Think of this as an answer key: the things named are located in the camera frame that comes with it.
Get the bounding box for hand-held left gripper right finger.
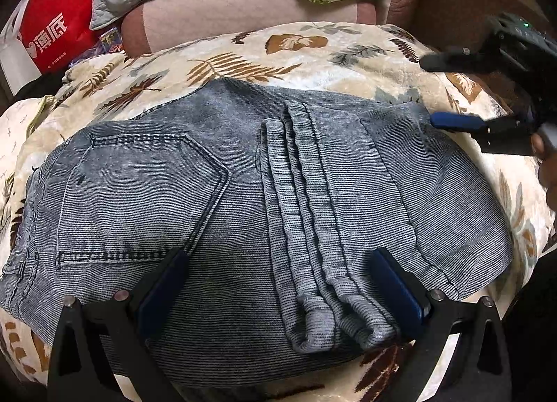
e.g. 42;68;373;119
372;247;510;402

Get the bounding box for white printed sheet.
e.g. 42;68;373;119
0;95;57;194

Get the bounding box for red shopping bag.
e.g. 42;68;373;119
0;0;107;89

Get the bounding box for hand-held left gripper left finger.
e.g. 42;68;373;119
47;247;190;402

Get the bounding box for purple printed packet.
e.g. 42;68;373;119
98;28;127;55

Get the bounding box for leaf-print blanket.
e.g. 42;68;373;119
0;21;557;402

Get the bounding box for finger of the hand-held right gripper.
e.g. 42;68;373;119
420;46;494;73
430;111;539;156

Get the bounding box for blue denim pants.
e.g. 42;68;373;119
0;78;514;389

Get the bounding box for black cloth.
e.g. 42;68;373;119
13;69;66;100

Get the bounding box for person's right hand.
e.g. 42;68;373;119
532;132;557;203

